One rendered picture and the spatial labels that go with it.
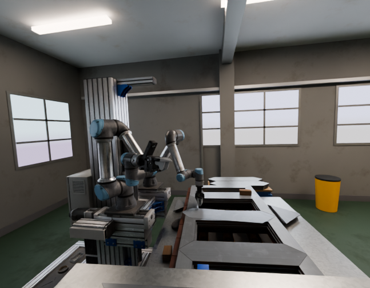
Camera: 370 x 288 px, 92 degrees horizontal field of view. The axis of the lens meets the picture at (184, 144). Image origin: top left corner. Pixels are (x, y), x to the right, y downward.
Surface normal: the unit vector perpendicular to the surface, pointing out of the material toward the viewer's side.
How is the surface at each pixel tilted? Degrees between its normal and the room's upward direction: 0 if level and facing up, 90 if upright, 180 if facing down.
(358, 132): 90
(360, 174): 90
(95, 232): 90
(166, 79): 90
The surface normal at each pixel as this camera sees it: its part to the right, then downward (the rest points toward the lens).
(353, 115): -0.18, 0.09
